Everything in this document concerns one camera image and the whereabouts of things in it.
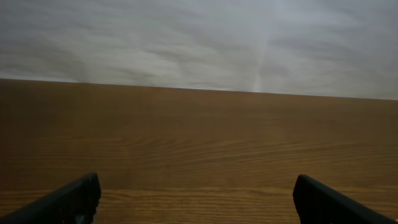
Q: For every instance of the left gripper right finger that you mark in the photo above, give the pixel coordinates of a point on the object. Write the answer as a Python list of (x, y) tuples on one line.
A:
[(323, 205)]

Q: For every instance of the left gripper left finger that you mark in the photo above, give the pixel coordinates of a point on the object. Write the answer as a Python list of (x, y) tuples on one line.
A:
[(68, 202)]

